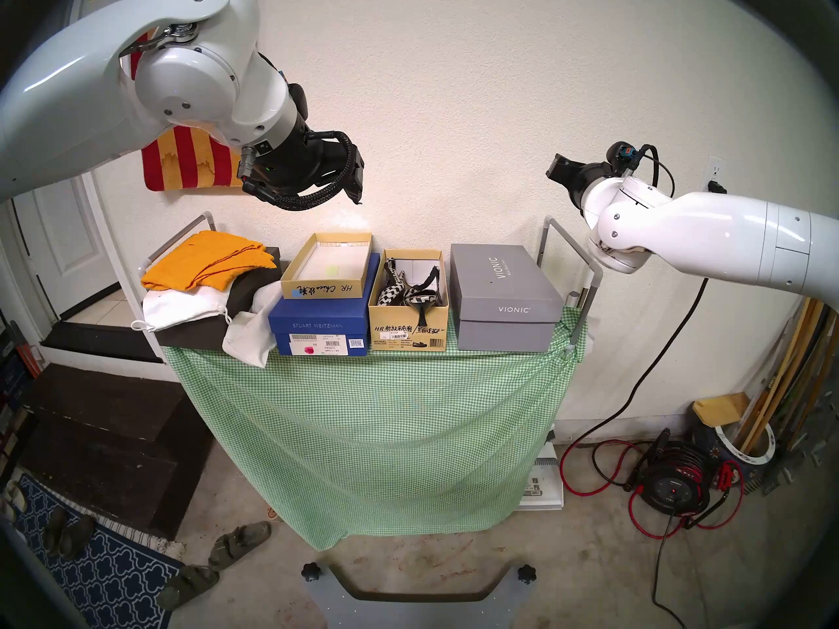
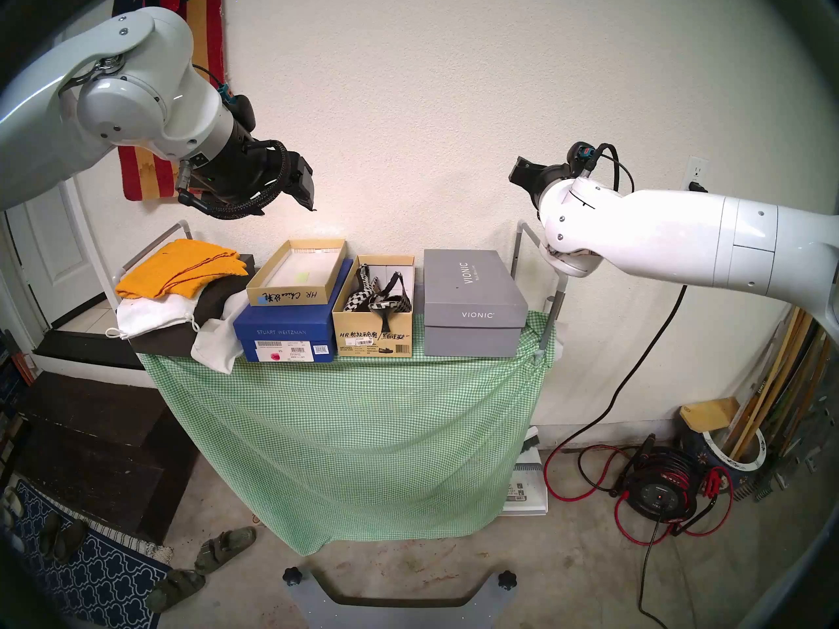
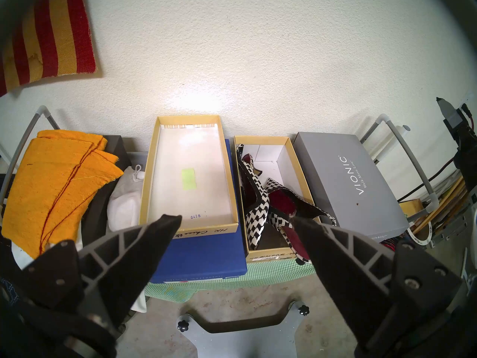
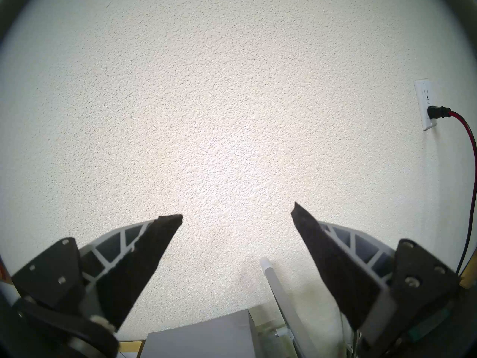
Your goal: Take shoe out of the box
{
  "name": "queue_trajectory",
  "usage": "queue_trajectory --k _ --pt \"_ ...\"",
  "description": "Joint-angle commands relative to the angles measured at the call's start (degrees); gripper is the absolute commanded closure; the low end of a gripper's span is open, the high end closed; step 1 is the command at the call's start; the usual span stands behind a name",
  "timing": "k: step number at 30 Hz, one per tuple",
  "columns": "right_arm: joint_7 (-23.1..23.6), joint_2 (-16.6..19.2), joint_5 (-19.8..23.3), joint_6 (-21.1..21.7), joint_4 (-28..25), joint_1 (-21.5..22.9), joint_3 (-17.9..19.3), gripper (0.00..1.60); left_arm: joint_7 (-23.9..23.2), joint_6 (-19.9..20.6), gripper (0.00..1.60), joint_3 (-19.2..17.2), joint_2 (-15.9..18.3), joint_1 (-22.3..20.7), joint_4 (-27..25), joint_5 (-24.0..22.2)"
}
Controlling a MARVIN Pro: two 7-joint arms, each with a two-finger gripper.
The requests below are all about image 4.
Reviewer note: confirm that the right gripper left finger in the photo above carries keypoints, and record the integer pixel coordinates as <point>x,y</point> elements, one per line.
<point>141,256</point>

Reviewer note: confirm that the grey pipe table rail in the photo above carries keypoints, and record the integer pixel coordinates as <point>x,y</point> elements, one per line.
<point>283,305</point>

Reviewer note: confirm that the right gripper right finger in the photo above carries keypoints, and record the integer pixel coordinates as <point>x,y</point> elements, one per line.
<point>328,264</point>

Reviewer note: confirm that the white wall outlet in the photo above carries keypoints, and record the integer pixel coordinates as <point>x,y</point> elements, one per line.
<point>425,100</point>

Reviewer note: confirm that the grey Vionic shoe box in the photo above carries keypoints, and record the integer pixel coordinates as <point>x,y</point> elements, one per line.
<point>208,335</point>

